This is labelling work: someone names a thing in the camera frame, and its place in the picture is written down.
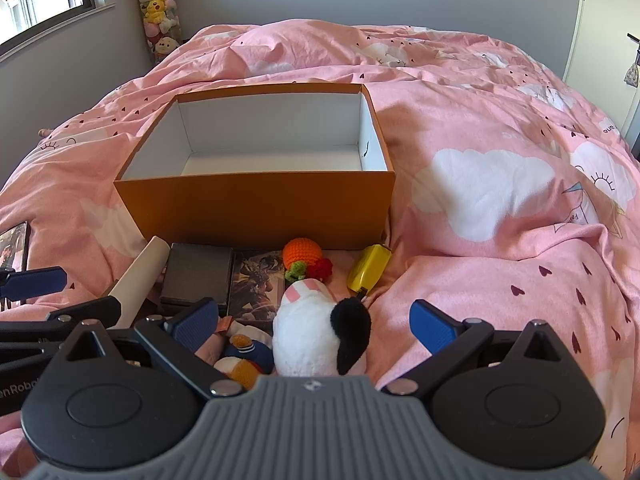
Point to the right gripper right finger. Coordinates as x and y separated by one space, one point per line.
454 346

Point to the white black plush dog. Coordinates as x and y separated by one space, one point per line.
315 335

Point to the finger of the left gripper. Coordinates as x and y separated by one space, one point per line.
20 286
48 334

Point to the pink patterned duvet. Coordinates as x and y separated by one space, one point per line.
515 197

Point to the brown plush sailor dog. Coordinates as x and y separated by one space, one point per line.
241 352

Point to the white door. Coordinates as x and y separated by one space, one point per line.
602 51

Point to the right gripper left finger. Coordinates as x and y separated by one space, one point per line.
172 343

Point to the white long box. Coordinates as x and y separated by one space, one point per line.
136 283

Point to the black box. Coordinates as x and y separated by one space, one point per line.
194 272

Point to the photo card book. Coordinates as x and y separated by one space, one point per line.
256 288

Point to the orange cardboard storage box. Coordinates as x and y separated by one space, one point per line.
252 167

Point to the yellow tape measure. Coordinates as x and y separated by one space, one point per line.
368 269

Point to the orange crochet fruit keychain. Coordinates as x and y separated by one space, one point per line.
303 258

